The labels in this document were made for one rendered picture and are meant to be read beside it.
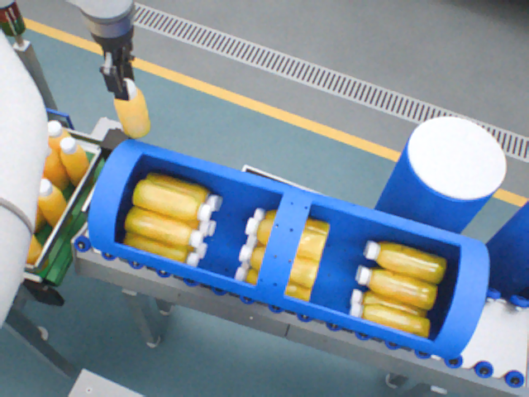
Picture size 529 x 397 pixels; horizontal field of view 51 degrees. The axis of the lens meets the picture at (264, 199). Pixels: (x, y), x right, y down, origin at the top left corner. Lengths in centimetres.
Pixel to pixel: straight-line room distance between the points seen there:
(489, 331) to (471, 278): 35
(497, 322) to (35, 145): 127
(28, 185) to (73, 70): 263
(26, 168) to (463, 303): 92
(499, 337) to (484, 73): 212
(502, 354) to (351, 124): 170
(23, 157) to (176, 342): 185
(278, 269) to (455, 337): 40
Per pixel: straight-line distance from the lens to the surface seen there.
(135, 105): 122
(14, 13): 167
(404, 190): 166
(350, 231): 144
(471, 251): 129
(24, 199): 57
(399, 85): 320
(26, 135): 62
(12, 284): 54
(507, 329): 160
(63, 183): 165
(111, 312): 246
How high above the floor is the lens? 230
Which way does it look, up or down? 60 degrees down
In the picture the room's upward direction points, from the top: 7 degrees clockwise
